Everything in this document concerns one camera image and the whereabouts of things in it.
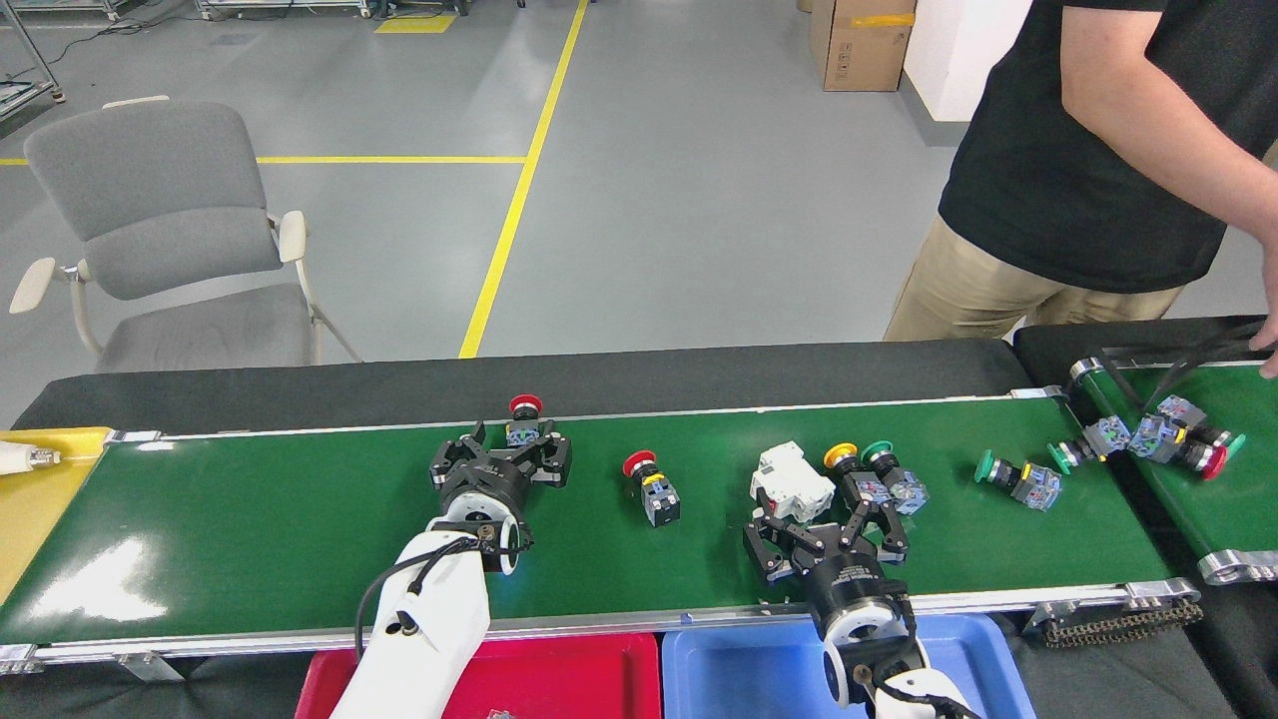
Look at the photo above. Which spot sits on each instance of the narrow green conveyor belt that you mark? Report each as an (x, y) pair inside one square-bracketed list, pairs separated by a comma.
[(1218, 509)]

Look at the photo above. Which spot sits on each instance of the yellow plastic tray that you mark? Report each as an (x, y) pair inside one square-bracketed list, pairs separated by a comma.
[(40, 519)]

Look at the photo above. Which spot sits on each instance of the yellow push button switch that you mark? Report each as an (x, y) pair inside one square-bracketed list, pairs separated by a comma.
[(841, 455)]

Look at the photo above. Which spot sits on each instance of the silver metal rack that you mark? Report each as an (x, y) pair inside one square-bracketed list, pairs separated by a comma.
[(20, 95)]

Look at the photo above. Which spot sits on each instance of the long green conveyor belt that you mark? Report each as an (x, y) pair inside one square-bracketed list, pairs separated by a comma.
[(250, 519)]

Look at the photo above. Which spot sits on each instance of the red plastic tray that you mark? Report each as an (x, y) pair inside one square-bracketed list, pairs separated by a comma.
[(579, 679)]

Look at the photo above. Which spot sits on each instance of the person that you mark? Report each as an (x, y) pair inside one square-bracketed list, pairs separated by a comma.
[(1048, 180)]

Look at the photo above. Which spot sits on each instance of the white light bulb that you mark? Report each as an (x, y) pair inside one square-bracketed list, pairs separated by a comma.
[(15, 457)]

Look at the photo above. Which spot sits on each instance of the brown cardboard box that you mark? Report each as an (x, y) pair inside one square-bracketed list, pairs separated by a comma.
[(864, 50)]

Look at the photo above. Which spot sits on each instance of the red push button switch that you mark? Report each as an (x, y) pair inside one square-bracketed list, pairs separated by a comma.
[(661, 502), (525, 404)]

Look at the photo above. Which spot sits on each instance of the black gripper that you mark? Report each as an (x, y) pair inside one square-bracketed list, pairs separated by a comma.
[(854, 584), (489, 481)]

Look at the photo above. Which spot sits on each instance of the grey padded armchair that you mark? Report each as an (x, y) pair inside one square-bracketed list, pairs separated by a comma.
[(150, 180)]

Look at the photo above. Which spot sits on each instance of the blue plastic tray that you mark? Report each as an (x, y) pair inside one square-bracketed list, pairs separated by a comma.
[(739, 674)]

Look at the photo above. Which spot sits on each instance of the white circuit breaker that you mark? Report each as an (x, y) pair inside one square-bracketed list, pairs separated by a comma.
[(794, 479)]

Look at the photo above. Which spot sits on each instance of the person's right hand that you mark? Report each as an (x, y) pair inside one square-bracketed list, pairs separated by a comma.
[(1270, 350)]

